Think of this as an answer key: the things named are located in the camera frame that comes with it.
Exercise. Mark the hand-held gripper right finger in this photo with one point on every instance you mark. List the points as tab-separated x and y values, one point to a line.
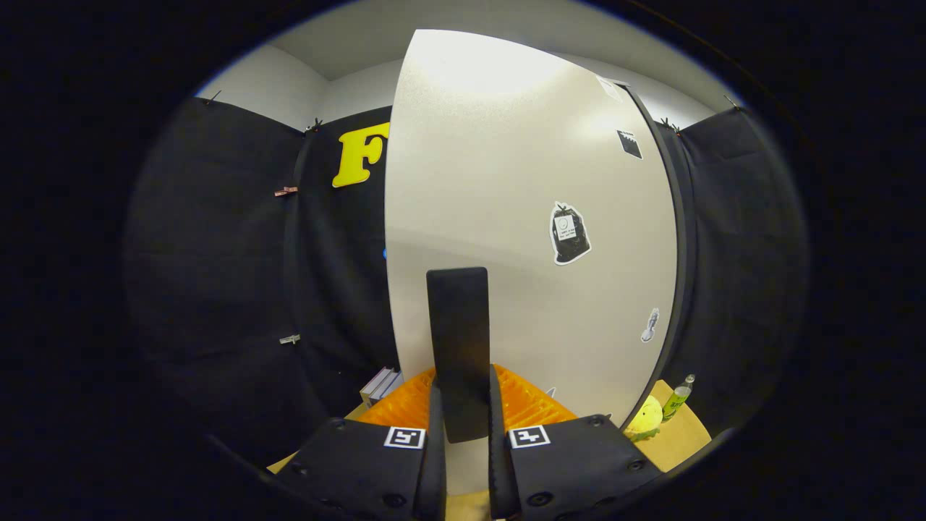
579	463

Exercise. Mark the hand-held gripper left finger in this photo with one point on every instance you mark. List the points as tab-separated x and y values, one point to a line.
362	463

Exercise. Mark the beige shoe cabinet door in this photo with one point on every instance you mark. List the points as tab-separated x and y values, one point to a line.
492	181

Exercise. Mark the yellow plush toy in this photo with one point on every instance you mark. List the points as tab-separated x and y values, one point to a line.
644	418

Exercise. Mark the white box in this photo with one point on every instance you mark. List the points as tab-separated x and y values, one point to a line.
375	383

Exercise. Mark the green bottle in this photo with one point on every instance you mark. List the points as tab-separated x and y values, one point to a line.
678	399

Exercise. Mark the black backdrop cloth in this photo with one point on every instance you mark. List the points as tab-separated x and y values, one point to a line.
217	289

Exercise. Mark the red clip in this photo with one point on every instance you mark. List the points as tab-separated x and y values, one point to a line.
286	191

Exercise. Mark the black clip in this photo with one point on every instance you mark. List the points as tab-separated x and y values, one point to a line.
313	125
669	126
732	102

